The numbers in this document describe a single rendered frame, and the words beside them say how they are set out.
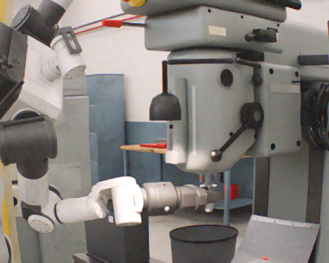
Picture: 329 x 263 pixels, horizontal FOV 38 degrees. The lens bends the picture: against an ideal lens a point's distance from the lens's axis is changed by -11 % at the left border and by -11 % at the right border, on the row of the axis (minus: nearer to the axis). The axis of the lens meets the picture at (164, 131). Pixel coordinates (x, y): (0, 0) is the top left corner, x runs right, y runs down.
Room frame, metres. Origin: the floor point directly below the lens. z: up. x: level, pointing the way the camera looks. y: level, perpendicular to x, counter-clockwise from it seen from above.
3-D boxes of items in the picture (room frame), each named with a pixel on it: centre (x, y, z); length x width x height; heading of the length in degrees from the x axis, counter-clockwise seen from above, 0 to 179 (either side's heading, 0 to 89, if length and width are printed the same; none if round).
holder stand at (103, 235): (1.77, 0.18, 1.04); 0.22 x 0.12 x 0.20; 46
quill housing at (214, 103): (1.38, -0.12, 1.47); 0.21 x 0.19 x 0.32; 39
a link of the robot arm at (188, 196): (1.34, -0.03, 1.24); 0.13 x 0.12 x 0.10; 21
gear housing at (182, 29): (1.40, -0.15, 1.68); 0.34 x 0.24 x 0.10; 129
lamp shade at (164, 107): (1.17, 0.00, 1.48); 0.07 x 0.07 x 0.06
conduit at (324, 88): (1.39, -0.45, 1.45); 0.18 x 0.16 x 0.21; 129
